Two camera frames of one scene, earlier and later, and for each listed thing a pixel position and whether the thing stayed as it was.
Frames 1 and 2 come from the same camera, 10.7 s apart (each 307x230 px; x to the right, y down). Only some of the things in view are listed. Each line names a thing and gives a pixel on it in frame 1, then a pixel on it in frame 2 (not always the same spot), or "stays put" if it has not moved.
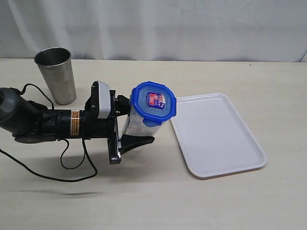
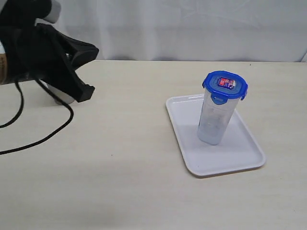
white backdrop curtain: (229, 30) stays put
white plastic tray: (213, 139) stays put
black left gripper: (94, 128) → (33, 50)
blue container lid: (153, 103) → (222, 85)
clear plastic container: (135, 126) → (214, 120)
